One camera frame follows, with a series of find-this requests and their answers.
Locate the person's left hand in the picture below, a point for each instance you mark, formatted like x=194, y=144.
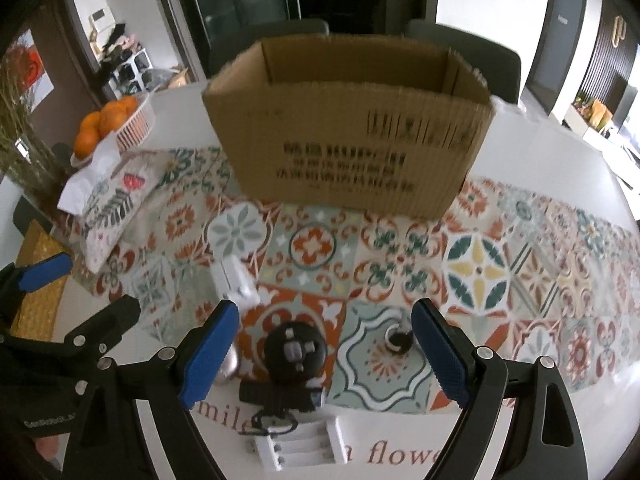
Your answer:
x=45, y=449

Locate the black round knob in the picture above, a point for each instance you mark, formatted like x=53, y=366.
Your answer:
x=295, y=352

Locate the dark door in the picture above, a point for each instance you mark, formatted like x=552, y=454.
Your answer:
x=560, y=40

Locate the small black round cap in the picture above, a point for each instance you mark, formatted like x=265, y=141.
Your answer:
x=398, y=340

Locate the white battery charger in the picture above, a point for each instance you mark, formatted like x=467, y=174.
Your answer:
x=300, y=447

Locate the white plug adapter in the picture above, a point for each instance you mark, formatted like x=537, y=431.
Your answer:
x=232, y=280

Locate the grey dining chair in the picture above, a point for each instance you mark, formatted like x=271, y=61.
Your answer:
x=270, y=42
x=480, y=60

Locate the white sideboard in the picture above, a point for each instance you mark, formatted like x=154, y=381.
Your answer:
x=582, y=120

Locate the tile-print table mat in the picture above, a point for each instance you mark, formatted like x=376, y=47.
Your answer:
x=480, y=270

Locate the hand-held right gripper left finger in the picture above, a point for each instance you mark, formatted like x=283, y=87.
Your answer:
x=210, y=355

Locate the woven straw placemat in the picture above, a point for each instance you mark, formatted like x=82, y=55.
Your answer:
x=37, y=285

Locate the dried grass bouquet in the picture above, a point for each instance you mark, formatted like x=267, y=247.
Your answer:
x=20, y=150

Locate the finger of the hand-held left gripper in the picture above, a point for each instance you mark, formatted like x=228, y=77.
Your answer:
x=107, y=317
x=42, y=271

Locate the floral fabric tissue cover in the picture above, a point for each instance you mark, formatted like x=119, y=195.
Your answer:
x=120, y=200

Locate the red wall picture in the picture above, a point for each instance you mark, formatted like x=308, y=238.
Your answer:
x=32, y=67

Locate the brown cardboard box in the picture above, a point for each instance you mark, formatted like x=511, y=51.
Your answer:
x=350, y=160

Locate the white storage shelf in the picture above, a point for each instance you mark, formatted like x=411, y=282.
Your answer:
x=132, y=67

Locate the white plastic fruit basket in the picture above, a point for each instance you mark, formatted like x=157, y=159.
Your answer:
x=135, y=127

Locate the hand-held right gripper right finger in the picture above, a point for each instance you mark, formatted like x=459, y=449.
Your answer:
x=442, y=360

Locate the orange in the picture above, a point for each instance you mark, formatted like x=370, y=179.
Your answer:
x=85, y=144
x=91, y=122
x=114, y=116
x=131, y=104

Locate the dark chair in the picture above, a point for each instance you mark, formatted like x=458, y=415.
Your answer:
x=29, y=215

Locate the black glass cabinet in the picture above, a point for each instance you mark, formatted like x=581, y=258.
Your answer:
x=240, y=0

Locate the white tissue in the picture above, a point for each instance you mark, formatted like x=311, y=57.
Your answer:
x=82, y=187

